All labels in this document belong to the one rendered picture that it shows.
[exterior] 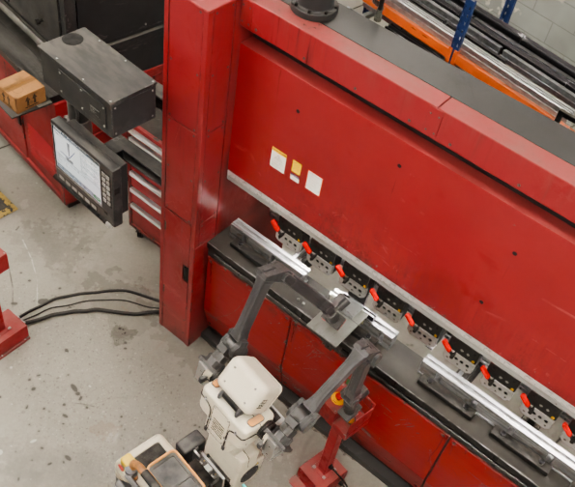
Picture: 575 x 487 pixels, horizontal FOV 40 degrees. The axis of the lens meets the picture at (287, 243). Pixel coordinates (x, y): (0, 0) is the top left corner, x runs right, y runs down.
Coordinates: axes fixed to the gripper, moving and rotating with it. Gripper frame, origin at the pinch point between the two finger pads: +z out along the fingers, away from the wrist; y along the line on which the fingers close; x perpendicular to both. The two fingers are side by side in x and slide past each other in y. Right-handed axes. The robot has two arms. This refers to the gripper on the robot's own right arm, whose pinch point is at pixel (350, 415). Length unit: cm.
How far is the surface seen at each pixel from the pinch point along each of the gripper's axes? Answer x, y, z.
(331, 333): 30.4, 16.7, -18.5
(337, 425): 2.2, -5.8, 6.2
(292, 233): 77, 33, -36
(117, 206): 124, -28, -70
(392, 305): 17, 43, -32
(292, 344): 56, 10, 23
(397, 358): 6.3, 37.4, 0.0
